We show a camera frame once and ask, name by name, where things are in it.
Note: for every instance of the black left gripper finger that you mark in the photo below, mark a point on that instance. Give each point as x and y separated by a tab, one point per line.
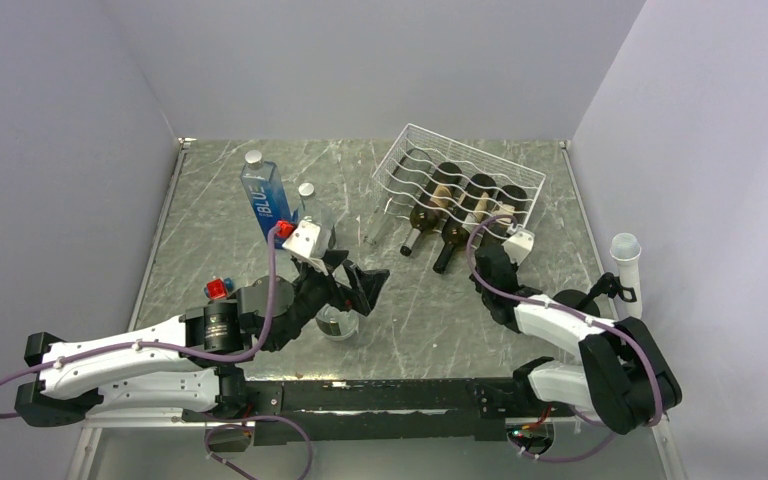
333	260
364	289

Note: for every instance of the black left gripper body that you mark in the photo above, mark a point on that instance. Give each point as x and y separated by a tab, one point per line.
315	290

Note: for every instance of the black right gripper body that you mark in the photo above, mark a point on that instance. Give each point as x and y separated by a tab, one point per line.
486	296

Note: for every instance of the green labelled wine bottle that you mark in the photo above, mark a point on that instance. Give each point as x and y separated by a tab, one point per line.
510	200

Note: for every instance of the dark olive wine bottle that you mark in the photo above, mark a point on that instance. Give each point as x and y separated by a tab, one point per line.
432	202

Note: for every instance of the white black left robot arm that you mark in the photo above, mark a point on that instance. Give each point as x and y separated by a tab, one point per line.
191	361

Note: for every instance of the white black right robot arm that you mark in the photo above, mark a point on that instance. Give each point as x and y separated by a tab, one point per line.
617	371

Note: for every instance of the clear silver cap bottle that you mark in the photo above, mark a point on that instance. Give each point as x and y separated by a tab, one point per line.
335	324

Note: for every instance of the small clear silver-cap bottle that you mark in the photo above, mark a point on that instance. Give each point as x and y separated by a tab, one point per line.
314	210

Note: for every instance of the blue water bottle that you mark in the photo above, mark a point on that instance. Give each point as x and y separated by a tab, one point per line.
263	185

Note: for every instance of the black microphone stand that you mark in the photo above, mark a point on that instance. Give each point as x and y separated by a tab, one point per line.
608	284

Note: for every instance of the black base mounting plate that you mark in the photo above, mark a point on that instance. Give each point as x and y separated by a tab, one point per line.
480	408

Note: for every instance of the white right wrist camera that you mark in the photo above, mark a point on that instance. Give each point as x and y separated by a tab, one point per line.
518	245

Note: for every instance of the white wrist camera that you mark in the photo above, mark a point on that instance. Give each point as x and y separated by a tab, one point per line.
518	245
308	244

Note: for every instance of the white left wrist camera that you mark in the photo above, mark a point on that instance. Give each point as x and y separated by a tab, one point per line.
308	244

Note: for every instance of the white wire wine rack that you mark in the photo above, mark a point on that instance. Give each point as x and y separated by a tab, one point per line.
470	159

